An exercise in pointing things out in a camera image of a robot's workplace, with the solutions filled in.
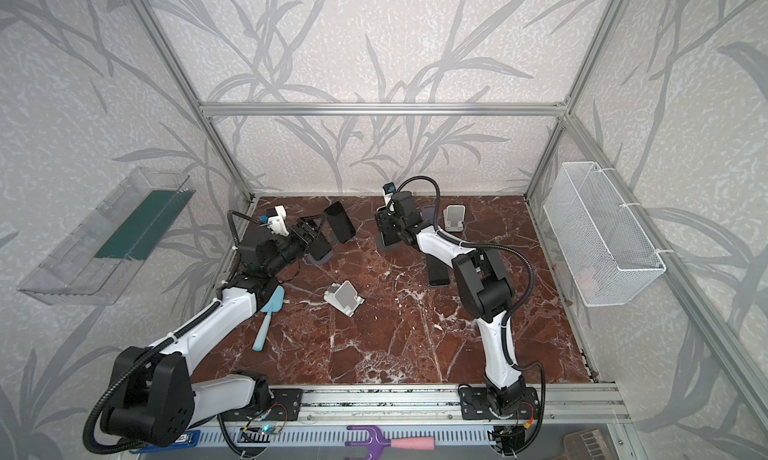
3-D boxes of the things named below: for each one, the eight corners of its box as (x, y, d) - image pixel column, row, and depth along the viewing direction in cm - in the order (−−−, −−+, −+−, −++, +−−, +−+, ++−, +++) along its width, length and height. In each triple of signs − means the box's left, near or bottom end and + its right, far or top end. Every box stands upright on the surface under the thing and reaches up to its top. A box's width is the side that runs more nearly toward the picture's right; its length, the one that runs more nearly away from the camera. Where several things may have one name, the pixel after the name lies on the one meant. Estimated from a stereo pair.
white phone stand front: (323, 300, 94) (317, 286, 87) (336, 285, 98) (330, 270, 90) (351, 317, 91) (347, 304, 83) (363, 301, 94) (360, 287, 87)
